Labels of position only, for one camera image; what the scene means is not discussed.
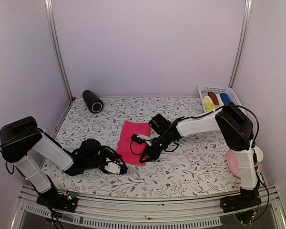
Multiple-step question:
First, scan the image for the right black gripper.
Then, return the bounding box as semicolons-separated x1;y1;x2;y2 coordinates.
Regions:
141;132;174;162

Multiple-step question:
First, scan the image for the pink towel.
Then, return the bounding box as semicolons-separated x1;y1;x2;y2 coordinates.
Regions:
116;121;151;167

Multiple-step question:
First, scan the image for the green yellow patterned towel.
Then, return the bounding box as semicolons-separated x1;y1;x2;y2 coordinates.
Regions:
203;95;216;112

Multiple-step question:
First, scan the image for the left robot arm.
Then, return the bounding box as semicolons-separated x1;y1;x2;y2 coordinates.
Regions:
0;116;119;207

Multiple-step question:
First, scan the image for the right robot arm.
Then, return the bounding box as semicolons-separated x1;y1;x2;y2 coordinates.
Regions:
139;102;261;208

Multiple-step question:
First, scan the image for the black cylindrical bottle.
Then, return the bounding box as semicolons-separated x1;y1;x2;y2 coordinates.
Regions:
82;90;104;114

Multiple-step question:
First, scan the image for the floral tablecloth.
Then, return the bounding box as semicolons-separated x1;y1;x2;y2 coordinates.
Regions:
42;97;240;198

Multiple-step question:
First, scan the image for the pink plate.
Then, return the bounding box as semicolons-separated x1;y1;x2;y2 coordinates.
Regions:
227;149;262;178

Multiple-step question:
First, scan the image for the red item in basket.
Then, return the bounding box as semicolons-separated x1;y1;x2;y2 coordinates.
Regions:
208;92;219;105

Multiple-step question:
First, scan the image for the white item in basket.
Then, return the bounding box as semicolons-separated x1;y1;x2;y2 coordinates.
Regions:
216;94;224;106

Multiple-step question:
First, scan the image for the white plastic basket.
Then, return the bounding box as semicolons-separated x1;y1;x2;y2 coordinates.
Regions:
198;85;242;113

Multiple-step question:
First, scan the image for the blue item in basket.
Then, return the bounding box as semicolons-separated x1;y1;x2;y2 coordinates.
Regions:
220;93;231;104

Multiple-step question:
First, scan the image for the white bowl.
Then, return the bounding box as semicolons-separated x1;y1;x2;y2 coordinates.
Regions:
255;146;264;163

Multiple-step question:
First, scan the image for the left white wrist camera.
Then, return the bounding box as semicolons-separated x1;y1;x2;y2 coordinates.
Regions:
104;162;128;175

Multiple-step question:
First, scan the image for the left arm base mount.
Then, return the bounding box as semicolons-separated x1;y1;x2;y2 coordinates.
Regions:
36;188;78;213

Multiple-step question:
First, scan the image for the front aluminium rail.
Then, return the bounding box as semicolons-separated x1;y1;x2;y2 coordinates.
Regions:
10;185;286;229

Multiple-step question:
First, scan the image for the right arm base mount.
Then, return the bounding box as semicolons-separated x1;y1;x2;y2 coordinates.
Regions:
219;194;262;213

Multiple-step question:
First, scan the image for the left aluminium frame post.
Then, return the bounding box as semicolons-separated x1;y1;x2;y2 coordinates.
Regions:
44;0;73;102

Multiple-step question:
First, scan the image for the aluminium frame post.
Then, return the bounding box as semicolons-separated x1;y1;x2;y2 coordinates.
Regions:
44;0;73;102
228;0;252;88

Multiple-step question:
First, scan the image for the right aluminium frame post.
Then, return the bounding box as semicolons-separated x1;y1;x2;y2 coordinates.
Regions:
228;0;252;88

